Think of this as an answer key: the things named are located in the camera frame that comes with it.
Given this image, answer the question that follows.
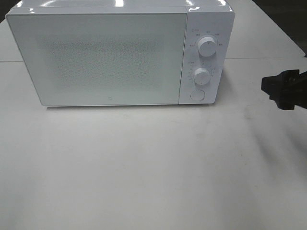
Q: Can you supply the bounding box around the white upper power knob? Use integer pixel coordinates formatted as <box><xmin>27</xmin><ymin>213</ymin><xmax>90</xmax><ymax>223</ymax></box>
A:
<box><xmin>196</xmin><ymin>34</ymin><xmax>218</xmax><ymax>58</ymax></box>

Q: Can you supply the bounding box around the white timer knob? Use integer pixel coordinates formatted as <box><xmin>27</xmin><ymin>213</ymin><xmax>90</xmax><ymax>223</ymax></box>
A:
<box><xmin>192</xmin><ymin>68</ymin><xmax>212</xmax><ymax>85</ymax></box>

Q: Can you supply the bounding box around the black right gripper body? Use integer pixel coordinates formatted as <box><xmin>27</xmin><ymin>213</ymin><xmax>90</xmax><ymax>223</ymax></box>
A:
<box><xmin>286</xmin><ymin>70</ymin><xmax>307</xmax><ymax>105</ymax></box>

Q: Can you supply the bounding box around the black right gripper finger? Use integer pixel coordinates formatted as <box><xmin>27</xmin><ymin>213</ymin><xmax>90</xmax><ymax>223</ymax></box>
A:
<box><xmin>261</xmin><ymin>69</ymin><xmax>299</xmax><ymax>92</ymax></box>
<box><xmin>268</xmin><ymin>90</ymin><xmax>307</xmax><ymax>110</ymax></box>

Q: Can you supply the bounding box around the white microwave oven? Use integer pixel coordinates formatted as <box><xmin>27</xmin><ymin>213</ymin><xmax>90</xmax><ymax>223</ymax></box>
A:
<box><xmin>6</xmin><ymin>0</ymin><xmax>235</xmax><ymax>106</ymax></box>

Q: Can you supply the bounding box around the white microwave door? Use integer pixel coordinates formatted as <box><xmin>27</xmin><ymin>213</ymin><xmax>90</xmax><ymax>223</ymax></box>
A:
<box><xmin>7</xmin><ymin>13</ymin><xmax>186</xmax><ymax>106</ymax></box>

